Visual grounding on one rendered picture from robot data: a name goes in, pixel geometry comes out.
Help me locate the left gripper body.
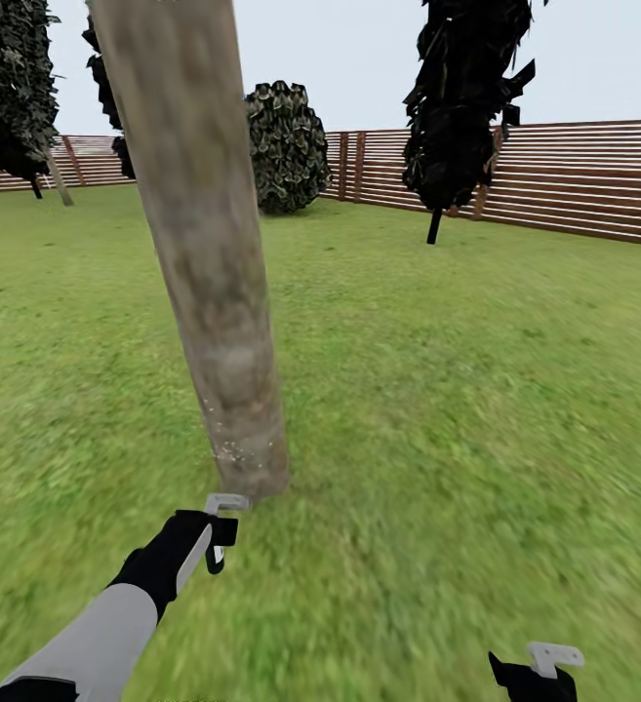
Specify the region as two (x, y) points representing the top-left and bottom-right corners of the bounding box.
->
(208, 516), (237, 549)

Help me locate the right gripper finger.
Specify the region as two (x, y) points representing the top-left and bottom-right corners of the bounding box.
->
(489, 653), (532, 689)

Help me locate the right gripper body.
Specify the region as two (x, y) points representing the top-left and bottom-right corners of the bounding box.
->
(505, 665), (577, 702)

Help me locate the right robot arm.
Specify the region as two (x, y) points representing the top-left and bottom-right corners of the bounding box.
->
(489, 642), (585, 702)

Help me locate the pesticide atomizer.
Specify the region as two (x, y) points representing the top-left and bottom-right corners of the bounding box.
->
(204, 547), (224, 574)

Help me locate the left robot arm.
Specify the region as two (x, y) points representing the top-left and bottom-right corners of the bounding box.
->
(0, 493), (251, 702)

